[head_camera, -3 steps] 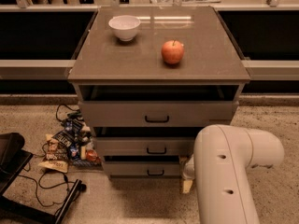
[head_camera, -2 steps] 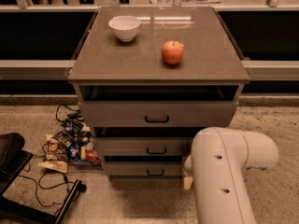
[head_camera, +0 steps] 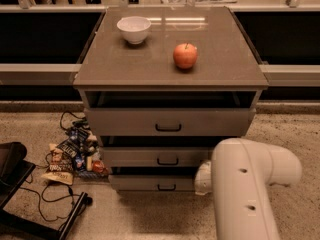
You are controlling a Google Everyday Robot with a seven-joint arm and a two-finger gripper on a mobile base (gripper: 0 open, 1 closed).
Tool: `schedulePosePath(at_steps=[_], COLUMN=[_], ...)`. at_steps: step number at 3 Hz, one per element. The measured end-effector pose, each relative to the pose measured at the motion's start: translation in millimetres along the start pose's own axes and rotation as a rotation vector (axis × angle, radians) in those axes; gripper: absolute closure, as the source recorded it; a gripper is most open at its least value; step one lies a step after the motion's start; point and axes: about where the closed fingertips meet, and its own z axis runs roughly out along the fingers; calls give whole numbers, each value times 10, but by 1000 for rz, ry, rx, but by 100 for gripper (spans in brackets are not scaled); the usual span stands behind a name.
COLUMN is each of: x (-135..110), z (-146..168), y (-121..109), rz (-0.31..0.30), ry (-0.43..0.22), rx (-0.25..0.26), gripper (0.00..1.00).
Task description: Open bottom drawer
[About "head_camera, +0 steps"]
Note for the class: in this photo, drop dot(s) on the grey bottom drawer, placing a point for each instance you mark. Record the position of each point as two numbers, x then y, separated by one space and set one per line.
151 183

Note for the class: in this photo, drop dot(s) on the grey drawer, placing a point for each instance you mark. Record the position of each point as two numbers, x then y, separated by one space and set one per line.
154 157
169 122
151 183

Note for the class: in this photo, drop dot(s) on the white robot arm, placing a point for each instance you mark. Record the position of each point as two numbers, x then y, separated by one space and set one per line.
238 175

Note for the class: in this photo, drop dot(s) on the grey middle drawer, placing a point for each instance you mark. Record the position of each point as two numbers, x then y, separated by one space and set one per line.
154 157

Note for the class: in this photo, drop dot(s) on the grey drawer cabinet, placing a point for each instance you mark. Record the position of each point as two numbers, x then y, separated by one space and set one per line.
117 74

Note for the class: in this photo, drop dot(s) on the grey top drawer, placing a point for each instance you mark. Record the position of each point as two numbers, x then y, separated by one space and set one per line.
169 122

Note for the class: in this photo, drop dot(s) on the red apple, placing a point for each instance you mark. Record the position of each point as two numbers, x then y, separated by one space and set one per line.
185 55

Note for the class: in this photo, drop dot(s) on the pile of snack packets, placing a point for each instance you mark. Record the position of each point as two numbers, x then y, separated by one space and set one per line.
77 156

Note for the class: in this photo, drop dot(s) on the white ceramic bowl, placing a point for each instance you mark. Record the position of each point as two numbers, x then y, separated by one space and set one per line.
134 29

